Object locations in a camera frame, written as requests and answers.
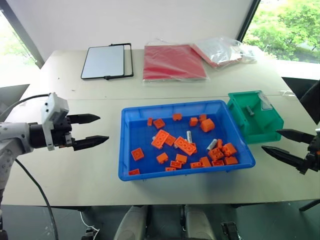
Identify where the clear bag with red sheet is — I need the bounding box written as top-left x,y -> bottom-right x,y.
191,36 -> 258,70

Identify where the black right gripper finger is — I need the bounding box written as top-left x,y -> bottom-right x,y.
261,145 -> 307,174
275,128 -> 317,144

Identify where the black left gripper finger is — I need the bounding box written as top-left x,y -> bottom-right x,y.
67,113 -> 101,125
72,135 -> 110,152

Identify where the black framed white board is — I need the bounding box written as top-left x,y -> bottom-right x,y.
80,42 -> 135,81

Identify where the blue plastic tray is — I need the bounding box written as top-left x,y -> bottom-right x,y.
117,99 -> 257,182

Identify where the white thin cable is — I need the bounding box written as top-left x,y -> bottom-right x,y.
79,210 -> 100,230

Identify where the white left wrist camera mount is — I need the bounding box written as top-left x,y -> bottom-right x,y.
40,92 -> 70,152

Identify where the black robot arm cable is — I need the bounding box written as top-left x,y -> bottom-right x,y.
14,158 -> 60,240
0,93 -> 51,119

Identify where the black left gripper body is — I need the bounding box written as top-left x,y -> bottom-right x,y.
51,114 -> 76,149

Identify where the black window frame beam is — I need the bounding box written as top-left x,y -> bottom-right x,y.
0,0 -> 45,69
236,0 -> 262,42

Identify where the large orange sloped block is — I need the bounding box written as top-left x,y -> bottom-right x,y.
199,118 -> 216,133

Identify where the clear plastic label holder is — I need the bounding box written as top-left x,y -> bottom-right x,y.
258,93 -> 274,111

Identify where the green plastic bin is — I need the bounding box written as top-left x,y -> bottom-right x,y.
227,90 -> 285,145

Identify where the red folder in plastic bag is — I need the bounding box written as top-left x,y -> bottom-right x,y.
142,43 -> 211,85

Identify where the black stand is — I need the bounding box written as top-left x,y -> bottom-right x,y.
299,79 -> 320,126

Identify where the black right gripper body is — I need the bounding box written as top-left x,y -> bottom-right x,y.
296,133 -> 320,176

